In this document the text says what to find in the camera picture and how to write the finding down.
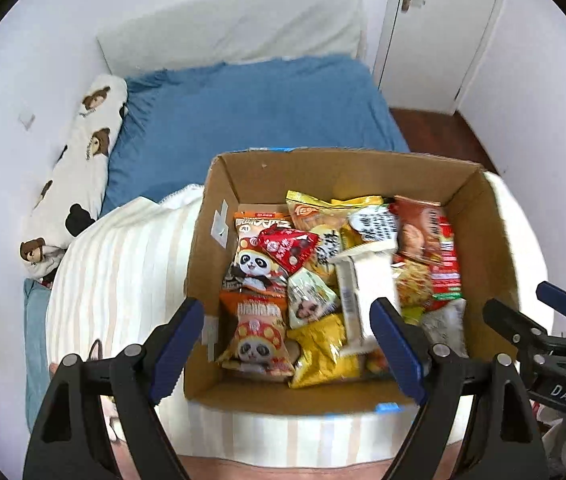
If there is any red noodle packet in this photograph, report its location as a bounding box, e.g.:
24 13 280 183
428 215 464 311

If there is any brown snack packet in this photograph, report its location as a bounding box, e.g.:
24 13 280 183
393 195 446 266

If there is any pink cloth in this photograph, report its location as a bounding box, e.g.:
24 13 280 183
98 452 464 480

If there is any orange panda snack packet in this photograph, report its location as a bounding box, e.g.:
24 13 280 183
220 205 294 301
215 290 299 378

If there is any green white snack packet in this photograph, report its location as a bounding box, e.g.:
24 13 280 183
287 267 342 331

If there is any long white snack packet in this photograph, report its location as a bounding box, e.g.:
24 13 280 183
333 247 404 358

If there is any blue duvet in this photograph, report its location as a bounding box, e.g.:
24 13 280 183
100 55 411 216

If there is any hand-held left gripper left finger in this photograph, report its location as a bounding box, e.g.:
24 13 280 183
22 297 206 480

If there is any yellow bun snack packet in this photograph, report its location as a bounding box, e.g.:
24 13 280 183
285 190 384 241

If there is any white pillow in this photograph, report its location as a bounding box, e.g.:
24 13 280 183
97 0 368 77

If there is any red triangular snack packet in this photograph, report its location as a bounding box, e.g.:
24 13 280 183
257 225 321 276

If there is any white door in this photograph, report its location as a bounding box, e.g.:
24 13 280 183
373 0 509 111

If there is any bear print pillow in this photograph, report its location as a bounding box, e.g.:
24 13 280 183
19 74 130 283

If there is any yellow foil snack packet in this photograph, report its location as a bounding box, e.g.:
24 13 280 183
287 312 364 390

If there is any white speckled snack packet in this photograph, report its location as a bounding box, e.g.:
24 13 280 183
420 297 468 358

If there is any black white print packet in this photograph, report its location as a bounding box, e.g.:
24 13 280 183
348 205 399 256

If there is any yellow packet black calligraphy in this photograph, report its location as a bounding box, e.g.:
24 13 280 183
308 225 349 281

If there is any striped white blanket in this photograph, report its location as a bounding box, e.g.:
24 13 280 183
45 172 556 471

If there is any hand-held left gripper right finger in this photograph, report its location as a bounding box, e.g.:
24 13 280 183
369 297 549 480

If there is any light blue sheet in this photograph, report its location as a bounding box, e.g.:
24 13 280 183
23 277 56 433

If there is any brown cardboard box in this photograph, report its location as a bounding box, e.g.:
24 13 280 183
183 146 521 417

